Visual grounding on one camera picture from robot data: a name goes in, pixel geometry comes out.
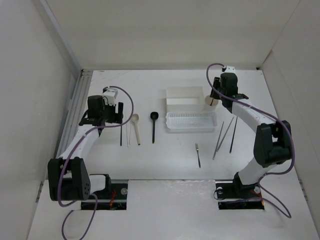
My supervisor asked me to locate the clear chopstick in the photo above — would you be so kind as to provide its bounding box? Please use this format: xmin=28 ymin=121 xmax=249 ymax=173
xmin=125 ymin=123 xmax=132 ymax=148

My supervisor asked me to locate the black chopstick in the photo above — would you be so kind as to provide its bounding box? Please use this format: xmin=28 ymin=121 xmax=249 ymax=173
xmin=229 ymin=117 xmax=238 ymax=154
xmin=120 ymin=126 xmax=123 ymax=147

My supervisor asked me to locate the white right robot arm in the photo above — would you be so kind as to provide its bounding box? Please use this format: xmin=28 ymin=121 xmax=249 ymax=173
xmin=211 ymin=72 xmax=293 ymax=197

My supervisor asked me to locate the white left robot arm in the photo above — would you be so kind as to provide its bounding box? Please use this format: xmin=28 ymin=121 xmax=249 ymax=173
xmin=47 ymin=95 xmax=124 ymax=201

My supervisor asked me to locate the beige wooden spoon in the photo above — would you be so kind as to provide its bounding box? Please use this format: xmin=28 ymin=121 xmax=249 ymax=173
xmin=131 ymin=113 xmax=141 ymax=146

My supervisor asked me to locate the white paper cup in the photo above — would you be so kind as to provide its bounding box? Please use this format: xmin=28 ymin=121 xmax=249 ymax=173
xmin=203 ymin=95 xmax=219 ymax=112

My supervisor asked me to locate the black spoon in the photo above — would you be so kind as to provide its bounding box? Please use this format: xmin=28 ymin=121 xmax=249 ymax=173
xmin=150 ymin=111 xmax=159 ymax=144

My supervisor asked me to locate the white square box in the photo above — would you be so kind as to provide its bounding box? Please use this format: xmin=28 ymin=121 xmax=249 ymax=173
xmin=166 ymin=86 xmax=205 ymax=112

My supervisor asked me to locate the white perforated basket tray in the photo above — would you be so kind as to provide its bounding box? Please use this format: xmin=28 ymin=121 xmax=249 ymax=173
xmin=166 ymin=111 xmax=218 ymax=133

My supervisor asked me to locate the metal chopstick left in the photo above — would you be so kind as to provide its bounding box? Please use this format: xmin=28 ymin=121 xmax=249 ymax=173
xmin=212 ymin=121 xmax=225 ymax=160

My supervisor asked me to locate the small metal fork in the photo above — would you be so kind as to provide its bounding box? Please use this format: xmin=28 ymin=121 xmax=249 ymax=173
xmin=195 ymin=143 xmax=201 ymax=168

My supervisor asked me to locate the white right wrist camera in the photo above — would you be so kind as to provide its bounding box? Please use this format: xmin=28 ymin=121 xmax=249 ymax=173
xmin=222 ymin=65 xmax=236 ymax=74

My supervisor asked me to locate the aluminium rail frame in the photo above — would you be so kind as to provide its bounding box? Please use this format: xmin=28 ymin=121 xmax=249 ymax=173
xmin=33 ymin=0 xmax=93 ymax=158

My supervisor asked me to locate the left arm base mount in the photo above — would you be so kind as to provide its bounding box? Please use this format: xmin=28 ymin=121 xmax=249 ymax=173
xmin=94 ymin=178 xmax=129 ymax=211

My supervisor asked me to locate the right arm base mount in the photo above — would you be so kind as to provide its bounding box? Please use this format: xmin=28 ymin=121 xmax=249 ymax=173
xmin=214 ymin=180 xmax=265 ymax=210

